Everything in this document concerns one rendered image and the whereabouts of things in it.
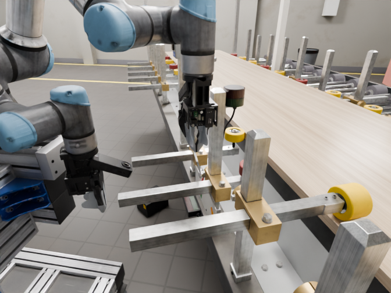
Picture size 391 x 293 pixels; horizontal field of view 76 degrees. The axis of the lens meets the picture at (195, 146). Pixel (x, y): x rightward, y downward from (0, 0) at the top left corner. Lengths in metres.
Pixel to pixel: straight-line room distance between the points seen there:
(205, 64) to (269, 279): 0.65
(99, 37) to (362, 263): 0.48
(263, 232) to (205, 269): 1.13
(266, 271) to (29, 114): 0.76
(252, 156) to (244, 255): 0.29
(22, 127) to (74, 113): 0.11
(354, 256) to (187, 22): 0.46
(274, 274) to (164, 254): 0.94
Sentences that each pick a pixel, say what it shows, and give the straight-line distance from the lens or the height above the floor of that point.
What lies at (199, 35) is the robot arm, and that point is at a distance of 0.54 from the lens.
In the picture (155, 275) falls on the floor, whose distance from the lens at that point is 1.63.
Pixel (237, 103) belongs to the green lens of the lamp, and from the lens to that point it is 0.71.
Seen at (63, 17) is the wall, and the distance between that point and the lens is 8.66.
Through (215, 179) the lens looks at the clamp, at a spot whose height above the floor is 0.87.
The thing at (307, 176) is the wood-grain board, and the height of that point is 0.90.
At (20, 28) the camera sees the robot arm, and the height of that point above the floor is 1.29.
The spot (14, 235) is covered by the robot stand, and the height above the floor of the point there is 0.74.
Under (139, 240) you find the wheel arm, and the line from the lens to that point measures 0.50.
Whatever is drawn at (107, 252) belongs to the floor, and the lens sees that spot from 1.79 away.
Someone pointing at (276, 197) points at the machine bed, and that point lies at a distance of 0.90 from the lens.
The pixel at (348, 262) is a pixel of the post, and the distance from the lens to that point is 0.34.
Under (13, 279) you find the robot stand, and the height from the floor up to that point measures 0.21.
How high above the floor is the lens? 1.33
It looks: 28 degrees down
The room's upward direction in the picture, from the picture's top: straight up
